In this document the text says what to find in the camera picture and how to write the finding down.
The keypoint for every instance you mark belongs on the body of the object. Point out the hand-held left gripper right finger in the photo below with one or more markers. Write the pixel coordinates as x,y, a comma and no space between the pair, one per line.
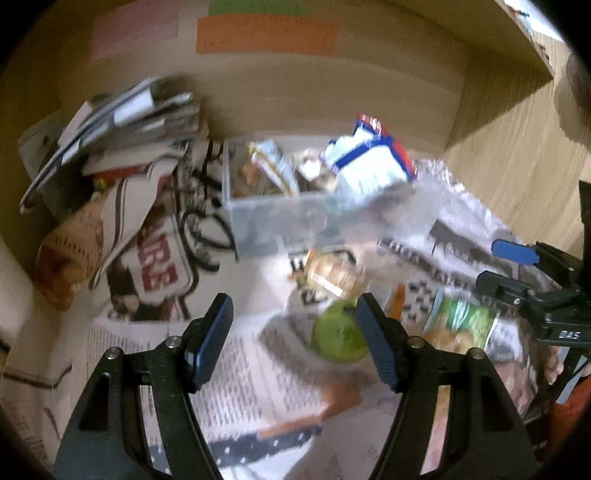
376,344

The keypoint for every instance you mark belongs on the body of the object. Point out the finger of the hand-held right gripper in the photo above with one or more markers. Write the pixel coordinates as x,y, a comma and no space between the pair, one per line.
512,251
501,288

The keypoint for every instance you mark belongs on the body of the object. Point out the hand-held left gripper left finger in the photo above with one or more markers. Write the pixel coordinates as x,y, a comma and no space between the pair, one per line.
210,344

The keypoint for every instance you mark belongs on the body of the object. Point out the green snack packet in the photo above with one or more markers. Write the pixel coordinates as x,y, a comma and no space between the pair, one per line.
464,318

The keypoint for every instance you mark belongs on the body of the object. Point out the orange snack packet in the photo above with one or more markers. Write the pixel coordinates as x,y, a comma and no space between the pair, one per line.
397,301

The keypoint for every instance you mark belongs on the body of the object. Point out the brown cracker packet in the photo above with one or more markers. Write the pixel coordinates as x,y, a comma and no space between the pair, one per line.
333,273

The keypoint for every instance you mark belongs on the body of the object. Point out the clear plastic storage box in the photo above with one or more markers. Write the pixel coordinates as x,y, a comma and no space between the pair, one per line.
277,221

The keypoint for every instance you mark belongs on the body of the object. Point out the blue white snack packet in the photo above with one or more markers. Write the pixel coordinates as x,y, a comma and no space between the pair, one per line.
369,161

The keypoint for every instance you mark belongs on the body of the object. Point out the white yellow snack packet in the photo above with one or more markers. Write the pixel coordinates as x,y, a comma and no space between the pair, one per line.
273,166

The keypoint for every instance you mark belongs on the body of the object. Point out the newspaper sheets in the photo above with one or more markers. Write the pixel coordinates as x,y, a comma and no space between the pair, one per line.
258,369

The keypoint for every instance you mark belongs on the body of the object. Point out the stack of papers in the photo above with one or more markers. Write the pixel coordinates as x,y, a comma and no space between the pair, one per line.
120,124

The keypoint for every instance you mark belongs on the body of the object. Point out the orange sticky note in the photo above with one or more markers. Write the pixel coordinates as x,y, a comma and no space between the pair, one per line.
265,37

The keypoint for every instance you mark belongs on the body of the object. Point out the pink sticky note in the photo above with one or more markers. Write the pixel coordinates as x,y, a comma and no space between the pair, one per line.
134,33

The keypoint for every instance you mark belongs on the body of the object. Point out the green sticky note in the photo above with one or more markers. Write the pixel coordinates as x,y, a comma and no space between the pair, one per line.
256,7

